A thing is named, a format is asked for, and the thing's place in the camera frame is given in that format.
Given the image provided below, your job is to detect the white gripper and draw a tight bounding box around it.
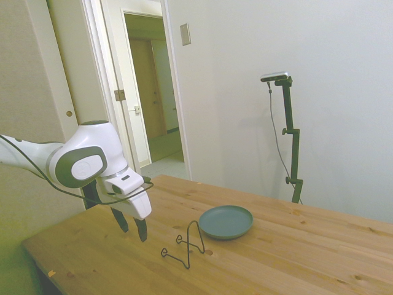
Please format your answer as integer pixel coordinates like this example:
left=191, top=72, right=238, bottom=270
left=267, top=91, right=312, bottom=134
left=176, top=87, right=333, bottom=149
left=110, top=189, right=153, bottom=243

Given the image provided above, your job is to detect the dark teal round plate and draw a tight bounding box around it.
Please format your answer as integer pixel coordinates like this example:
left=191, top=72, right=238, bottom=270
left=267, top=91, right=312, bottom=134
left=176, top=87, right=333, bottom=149
left=198, top=205, right=254, bottom=241

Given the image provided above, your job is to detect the dark furniture piece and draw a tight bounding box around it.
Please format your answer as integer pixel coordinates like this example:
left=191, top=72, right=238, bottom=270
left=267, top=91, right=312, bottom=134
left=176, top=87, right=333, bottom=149
left=83, top=180, right=103, bottom=211

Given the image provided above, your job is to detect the wooden hallway door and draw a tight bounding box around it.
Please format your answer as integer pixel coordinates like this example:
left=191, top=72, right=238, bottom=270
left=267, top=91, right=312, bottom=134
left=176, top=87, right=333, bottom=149
left=128, top=37, right=168, bottom=138

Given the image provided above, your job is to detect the white open door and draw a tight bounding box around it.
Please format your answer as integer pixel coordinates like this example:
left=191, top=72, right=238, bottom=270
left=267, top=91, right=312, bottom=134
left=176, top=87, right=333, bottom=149
left=100, top=0, right=152, bottom=173

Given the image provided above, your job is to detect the beige sliding closet door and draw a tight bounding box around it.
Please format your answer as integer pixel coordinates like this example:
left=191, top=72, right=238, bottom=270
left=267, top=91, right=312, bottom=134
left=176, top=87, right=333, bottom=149
left=0, top=0, right=93, bottom=213

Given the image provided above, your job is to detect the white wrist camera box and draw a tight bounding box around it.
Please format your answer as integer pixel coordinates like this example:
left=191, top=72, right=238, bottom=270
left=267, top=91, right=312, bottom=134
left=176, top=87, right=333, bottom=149
left=103, top=168, right=146, bottom=197

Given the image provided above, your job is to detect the black wire plate stand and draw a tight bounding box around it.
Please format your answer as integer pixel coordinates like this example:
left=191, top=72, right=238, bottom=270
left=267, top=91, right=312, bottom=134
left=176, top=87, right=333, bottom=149
left=160, top=219, right=206, bottom=270

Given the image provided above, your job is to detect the white door frame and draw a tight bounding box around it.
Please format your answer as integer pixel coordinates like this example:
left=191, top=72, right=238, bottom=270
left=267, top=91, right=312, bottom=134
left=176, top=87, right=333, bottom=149
left=82, top=0, right=193, bottom=181

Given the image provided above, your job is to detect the black camera stand pole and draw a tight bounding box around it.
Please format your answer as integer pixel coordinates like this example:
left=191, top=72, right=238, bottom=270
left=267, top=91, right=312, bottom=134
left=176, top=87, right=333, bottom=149
left=273, top=76, right=305, bottom=205

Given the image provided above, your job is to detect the beige wall switch plate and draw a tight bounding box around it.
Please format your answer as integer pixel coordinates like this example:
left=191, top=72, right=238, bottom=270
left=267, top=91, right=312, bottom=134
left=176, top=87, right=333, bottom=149
left=179, top=23, right=192, bottom=47

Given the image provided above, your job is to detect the silver exterior camera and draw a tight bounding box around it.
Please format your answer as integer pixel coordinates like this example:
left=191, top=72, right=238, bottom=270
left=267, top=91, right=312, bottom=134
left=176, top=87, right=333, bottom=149
left=260, top=71, right=290, bottom=84

